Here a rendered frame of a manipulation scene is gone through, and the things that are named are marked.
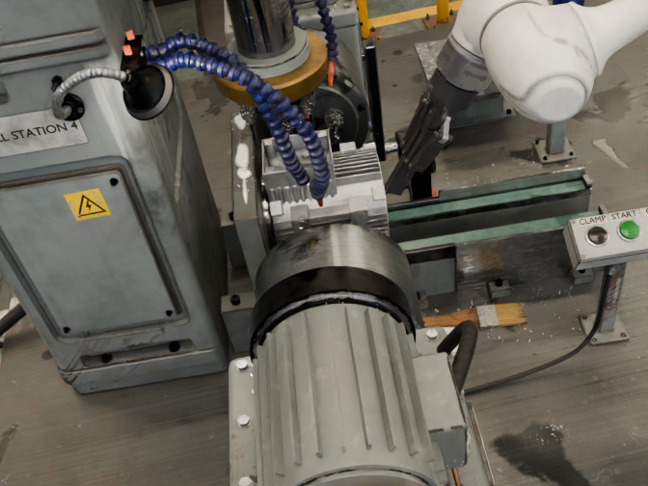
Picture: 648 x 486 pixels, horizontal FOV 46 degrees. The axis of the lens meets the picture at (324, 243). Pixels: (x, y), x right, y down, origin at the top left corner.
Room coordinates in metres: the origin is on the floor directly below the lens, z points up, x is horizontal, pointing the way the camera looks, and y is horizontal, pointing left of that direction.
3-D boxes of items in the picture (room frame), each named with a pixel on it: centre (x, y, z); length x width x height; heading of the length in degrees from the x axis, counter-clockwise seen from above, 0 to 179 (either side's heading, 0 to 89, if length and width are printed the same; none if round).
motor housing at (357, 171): (1.06, -0.02, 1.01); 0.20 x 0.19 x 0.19; 87
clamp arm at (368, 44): (1.19, -0.14, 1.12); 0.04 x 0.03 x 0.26; 88
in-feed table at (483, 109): (1.58, -0.43, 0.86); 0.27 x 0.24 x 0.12; 178
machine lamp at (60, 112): (0.83, 0.23, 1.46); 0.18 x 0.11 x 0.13; 88
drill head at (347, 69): (1.39, -0.02, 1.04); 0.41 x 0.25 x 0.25; 178
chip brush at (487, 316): (0.91, -0.25, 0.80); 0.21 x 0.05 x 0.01; 84
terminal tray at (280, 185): (1.06, 0.02, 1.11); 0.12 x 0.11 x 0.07; 87
